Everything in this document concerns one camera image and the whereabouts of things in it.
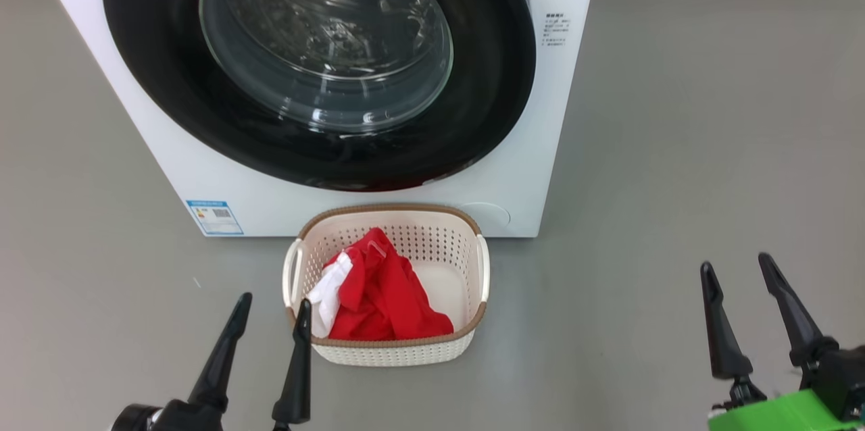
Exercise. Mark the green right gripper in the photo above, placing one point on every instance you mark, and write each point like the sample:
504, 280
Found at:
777, 414

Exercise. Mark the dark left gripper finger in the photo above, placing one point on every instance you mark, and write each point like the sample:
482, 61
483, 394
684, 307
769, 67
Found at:
219, 363
297, 384

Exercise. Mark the red cloth garment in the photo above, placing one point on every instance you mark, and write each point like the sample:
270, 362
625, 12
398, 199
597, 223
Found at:
385, 296

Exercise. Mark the washing machine door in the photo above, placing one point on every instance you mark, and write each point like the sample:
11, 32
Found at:
149, 46

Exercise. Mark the cream laundry basket brown rim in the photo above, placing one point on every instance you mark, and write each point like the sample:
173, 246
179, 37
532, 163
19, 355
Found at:
399, 353

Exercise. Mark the white front-load washing machine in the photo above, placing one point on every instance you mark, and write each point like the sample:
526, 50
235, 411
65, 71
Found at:
574, 113

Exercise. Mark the steel perforated washer drum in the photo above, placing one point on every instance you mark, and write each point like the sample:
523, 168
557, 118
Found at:
324, 26

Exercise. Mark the blue energy label sticker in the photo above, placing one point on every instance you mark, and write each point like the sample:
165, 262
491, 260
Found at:
215, 217

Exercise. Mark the round white filter cover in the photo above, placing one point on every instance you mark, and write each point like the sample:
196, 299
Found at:
486, 215

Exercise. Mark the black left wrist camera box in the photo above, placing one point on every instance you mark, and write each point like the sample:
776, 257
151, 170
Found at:
169, 417

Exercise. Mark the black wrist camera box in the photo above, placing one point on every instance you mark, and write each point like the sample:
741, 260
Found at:
169, 417
841, 377

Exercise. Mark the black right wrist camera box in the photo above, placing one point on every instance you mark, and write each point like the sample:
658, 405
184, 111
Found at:
841, 377

